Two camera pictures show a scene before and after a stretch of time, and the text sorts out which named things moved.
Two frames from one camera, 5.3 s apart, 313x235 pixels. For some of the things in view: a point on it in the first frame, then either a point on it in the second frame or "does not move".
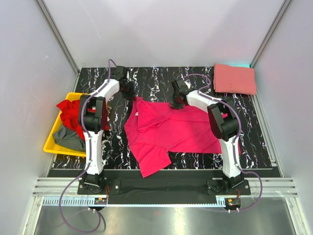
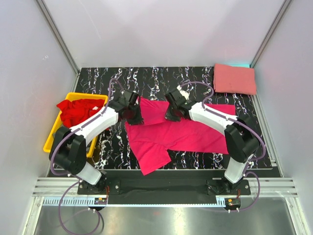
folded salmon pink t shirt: [234, 80] does not move
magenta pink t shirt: [153, 129] does not move
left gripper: [131, 95] -> [139, 120]
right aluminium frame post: [281, 12] does not move
